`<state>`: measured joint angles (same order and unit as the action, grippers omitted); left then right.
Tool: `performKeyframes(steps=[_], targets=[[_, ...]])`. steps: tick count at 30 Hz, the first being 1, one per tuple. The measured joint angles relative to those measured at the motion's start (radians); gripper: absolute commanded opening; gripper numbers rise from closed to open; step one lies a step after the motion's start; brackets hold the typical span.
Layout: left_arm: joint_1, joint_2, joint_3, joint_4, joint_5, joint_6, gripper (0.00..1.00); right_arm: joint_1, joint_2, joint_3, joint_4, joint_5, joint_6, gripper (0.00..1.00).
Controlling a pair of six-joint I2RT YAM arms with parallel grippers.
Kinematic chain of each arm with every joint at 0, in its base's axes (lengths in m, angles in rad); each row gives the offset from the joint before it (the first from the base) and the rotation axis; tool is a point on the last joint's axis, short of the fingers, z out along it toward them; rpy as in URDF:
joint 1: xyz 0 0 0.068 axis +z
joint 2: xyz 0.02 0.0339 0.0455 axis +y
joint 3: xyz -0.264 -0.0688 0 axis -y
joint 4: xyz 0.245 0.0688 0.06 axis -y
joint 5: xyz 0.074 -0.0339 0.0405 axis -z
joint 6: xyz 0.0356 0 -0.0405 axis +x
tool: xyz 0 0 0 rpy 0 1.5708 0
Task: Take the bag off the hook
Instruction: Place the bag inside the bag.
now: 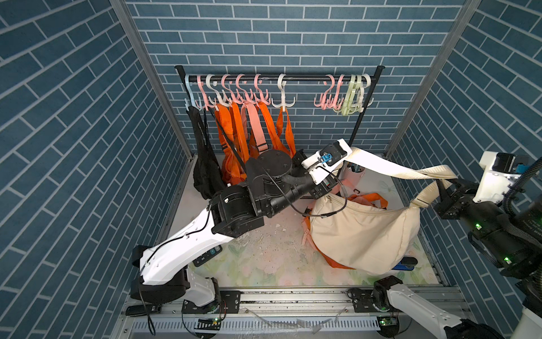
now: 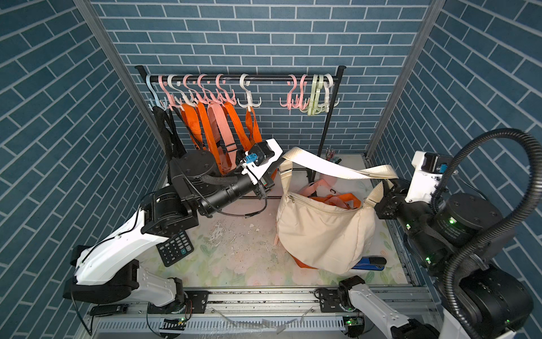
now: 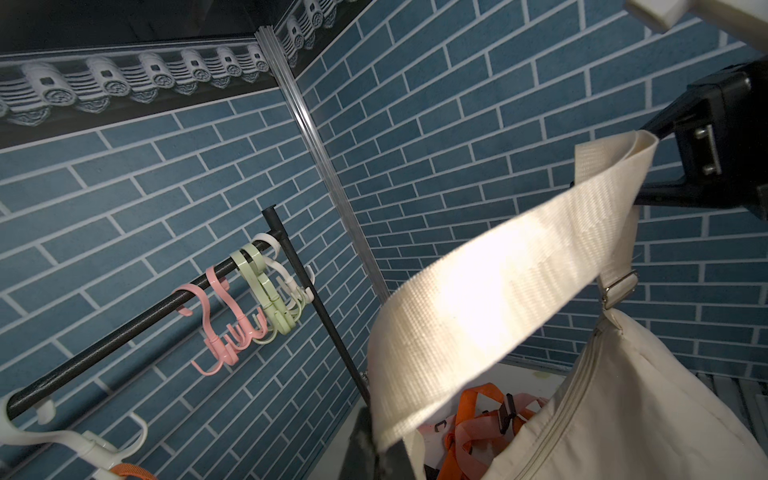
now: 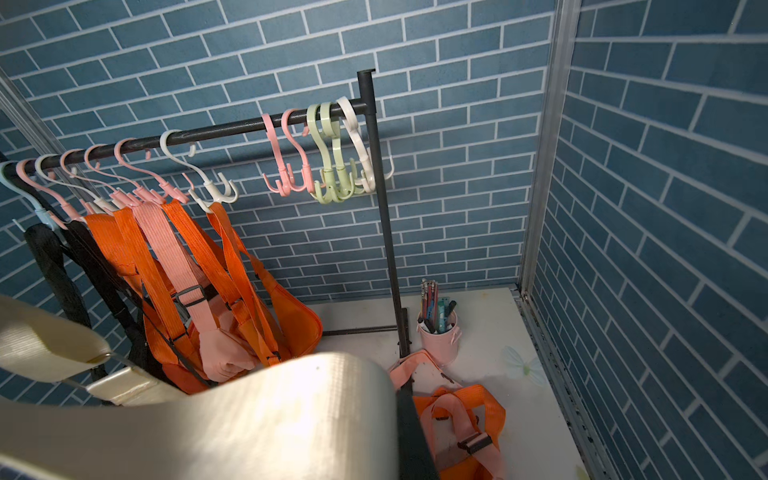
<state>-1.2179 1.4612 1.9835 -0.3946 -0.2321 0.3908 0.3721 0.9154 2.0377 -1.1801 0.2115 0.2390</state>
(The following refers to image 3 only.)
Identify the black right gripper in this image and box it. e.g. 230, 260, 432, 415
635, 56, 767, 219

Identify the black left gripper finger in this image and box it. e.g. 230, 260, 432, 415
338, 406, 382, 480

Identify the beige bag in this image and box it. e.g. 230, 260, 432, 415
367, 130, 768, 480

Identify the bright orange crescent bag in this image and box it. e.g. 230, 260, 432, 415
437, 383, 522, 479

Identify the green hook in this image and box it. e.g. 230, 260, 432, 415
243, 244, 303, 335
230, 244, 290, 345

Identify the pink hook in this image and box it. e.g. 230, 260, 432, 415
205, 267, 269, 351
174, 284, 238, 376

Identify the white hook right end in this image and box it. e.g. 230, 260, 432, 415
251, 232, 316, 307

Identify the white hook middle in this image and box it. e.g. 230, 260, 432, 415
1, 394, 149, 479

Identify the black clothes rack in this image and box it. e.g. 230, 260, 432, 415
6, 206, 370, 419

